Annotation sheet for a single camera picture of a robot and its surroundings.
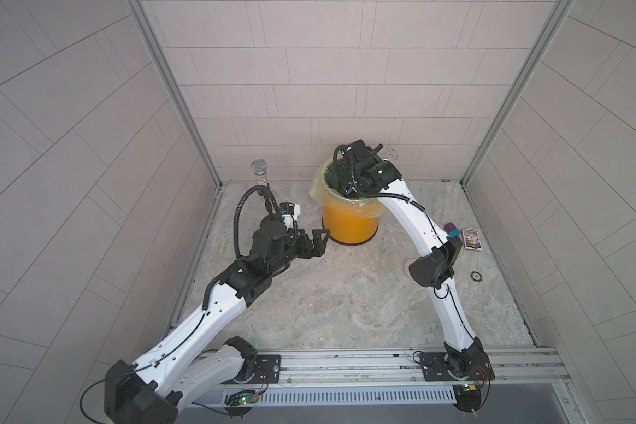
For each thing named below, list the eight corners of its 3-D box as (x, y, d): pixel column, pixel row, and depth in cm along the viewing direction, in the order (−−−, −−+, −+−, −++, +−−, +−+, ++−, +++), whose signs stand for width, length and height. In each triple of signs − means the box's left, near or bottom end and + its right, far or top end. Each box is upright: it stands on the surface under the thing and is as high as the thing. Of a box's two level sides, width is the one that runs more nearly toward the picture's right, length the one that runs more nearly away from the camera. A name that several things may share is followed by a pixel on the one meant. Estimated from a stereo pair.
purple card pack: (465, 248, 97) (467, 245, 96) (462, 230, 103) (464, 227, 101) (479, 250, 97) (482, 247, 95) (475, 232, 102) (478, 229, 100)
